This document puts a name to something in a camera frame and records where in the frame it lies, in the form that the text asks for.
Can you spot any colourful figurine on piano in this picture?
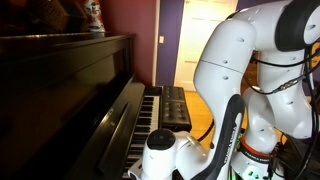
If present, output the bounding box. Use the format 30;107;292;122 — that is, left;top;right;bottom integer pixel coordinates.
84;0;105;32

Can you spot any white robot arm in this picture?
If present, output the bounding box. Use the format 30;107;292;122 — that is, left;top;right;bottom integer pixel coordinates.
128;0;320;180

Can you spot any white wall light switch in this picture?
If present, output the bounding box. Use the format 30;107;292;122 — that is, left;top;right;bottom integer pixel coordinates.
159;36;164;44

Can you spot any black tufted piano bench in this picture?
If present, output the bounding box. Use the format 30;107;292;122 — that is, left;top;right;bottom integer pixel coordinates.
161;86;192;132

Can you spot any brown woven basket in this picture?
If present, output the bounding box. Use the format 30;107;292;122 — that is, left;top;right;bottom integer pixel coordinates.
27;0;69;33

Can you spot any white panel door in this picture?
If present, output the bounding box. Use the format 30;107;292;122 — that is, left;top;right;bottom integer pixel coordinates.
174;0;238;91

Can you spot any black upright piano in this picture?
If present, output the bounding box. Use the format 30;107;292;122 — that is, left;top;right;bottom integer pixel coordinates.
0;33;161;180

